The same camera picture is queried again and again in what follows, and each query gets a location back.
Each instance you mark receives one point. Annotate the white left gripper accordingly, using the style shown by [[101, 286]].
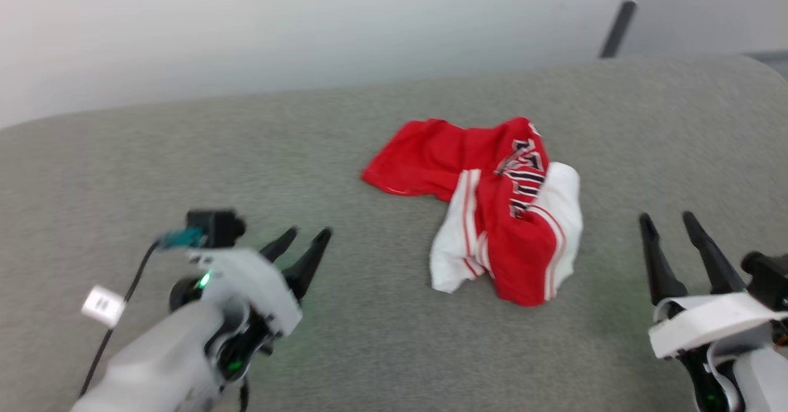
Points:
[[258, 286]]

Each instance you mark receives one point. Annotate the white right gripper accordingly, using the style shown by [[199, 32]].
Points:
[[714, 323]]

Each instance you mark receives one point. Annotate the red and white jersey shirt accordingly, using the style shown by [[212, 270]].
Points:
[[520, 258]]

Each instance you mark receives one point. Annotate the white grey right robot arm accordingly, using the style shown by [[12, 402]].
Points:
[[763, 381]]

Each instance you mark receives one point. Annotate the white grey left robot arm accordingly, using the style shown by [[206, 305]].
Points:
[[154, 363]]

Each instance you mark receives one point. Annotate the black metal pole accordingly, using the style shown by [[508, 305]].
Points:
[[617, 30]]

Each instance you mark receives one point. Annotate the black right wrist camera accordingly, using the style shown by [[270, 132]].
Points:
[[769, 276]]

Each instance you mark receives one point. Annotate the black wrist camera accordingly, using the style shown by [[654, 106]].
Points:
[[769, 276], [212, 227]]

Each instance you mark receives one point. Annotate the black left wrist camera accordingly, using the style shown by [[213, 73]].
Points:
[[212, 227]]

